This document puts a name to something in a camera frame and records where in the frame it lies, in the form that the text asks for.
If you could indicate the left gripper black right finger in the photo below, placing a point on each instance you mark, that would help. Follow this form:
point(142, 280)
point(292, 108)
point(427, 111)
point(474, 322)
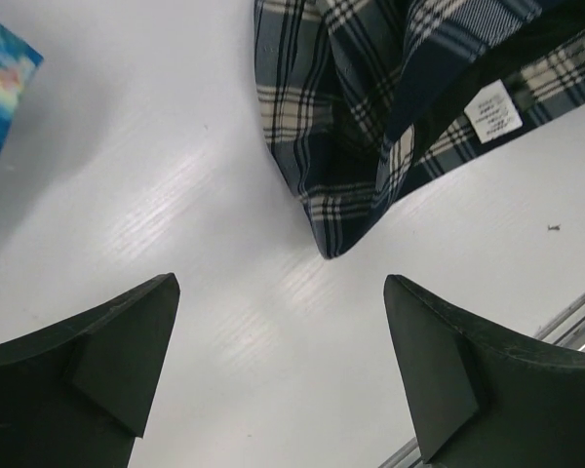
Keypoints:
point(497, 390)

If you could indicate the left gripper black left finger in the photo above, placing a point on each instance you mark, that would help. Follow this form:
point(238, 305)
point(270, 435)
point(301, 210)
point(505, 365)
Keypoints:
point(78, 393)

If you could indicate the navy plaid pleated skirt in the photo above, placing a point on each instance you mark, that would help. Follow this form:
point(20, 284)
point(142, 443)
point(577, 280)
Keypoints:
point(363, 102)

